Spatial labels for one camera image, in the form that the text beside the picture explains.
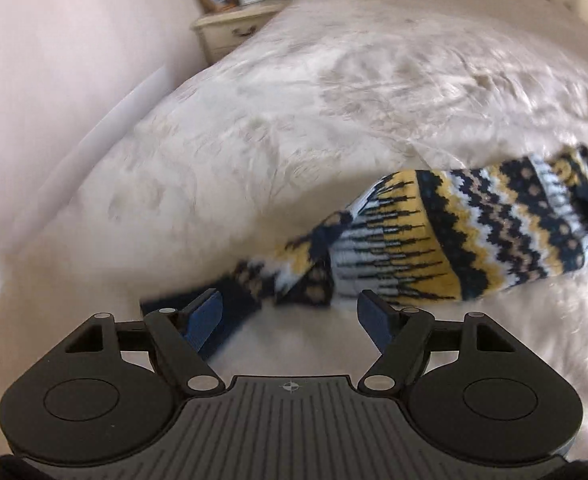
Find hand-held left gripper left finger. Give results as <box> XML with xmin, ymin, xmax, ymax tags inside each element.
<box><xmin>66</xmin><ymin>287</ymin><xmax>226</xmax><ymax>395</ymax></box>

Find white satin bedspread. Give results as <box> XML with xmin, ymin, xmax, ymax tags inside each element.
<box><xmin>0</xmin><ymin>0</ymin><xmax>588</xmax><ymax>461</ymax></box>

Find navy yellow patterned knit sweater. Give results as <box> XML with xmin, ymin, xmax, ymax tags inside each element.
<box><xmin>141</xmin><ymin>144</ymin><xmax>588</xmax><ymax>361</ymax></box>

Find cream wooden nightstand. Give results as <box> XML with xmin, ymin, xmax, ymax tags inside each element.
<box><xmin>190</xmin><ymin>0</ymin><xmax>297</xmax><ymax>65</ymax></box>

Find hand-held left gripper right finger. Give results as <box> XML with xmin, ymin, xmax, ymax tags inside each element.
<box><xmin>356</xmin><ymin>290</ymin><xmax>518</xmax><ymax>395</ymax></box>

